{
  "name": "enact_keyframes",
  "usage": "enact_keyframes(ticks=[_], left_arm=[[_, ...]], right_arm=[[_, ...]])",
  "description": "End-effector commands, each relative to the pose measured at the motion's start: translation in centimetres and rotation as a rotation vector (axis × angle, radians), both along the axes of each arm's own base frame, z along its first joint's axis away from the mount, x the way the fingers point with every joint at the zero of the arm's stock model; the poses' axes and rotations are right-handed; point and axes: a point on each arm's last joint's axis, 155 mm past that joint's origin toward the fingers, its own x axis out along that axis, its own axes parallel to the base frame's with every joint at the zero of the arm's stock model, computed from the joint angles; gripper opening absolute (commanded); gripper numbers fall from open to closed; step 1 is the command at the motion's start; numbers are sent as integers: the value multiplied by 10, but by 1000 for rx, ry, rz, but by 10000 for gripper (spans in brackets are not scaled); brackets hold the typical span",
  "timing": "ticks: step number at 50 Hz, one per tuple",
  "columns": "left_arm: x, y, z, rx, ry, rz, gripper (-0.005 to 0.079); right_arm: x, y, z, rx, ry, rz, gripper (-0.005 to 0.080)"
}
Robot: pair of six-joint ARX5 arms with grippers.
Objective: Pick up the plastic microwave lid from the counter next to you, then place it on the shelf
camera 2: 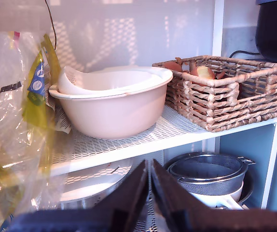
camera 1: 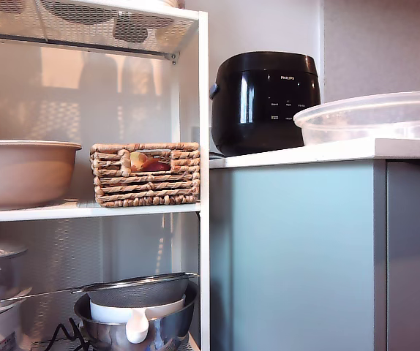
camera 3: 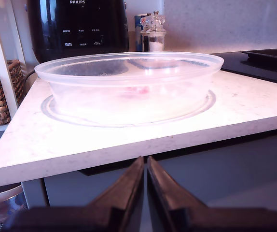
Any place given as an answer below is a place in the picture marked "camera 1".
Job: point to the clear plastic microwave lid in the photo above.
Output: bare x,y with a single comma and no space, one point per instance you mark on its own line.
360,120

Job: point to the white metal shelf unit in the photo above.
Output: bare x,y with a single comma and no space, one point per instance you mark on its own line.
203,109

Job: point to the onions in basket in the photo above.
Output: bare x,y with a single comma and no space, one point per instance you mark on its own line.
148,162

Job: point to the woven wicker basket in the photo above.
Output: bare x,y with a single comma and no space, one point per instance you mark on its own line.
140,190

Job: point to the black Philips rice cooker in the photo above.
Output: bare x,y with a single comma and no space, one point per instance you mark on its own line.
254,109

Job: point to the blue-grey kitchen cabinet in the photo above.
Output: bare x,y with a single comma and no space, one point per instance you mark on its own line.
298,256

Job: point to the metal mesh sieve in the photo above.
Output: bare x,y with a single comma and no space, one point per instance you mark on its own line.
137,292

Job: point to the stainless steel mixing bowl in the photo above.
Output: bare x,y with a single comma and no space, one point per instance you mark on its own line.
169,329

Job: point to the dark round cup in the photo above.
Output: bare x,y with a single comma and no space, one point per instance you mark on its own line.
129,29

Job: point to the white bowl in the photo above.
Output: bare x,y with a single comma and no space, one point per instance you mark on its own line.
107,312

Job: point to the large beige bowl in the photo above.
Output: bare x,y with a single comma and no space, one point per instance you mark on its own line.
19,175

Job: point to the grey round dish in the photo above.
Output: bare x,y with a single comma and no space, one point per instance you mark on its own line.
82,11

